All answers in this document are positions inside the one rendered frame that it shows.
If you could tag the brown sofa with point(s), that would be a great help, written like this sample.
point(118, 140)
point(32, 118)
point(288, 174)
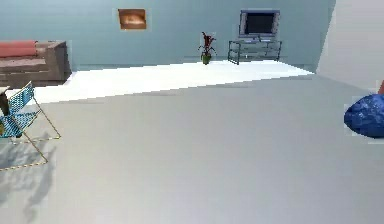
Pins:
point(36, 65)

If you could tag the blue beanbag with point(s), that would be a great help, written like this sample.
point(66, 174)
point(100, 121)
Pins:
point(366, 115)

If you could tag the brown framed wall picture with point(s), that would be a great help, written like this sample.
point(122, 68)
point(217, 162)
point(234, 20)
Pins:
point(132, 19)

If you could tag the red sofa cushion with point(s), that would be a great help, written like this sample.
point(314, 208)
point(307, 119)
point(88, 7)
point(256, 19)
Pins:
point(17, 48)

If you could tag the glass television stand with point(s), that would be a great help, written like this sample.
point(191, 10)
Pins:
point(255, 50)

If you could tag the red houseplant in green pot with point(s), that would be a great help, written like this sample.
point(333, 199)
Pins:
point(207, 48)

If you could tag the red object at wall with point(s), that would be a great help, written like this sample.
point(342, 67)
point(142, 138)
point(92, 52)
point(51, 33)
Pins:
point(381, 88)

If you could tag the grey television set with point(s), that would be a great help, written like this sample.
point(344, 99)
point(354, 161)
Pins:
point(259, 23)

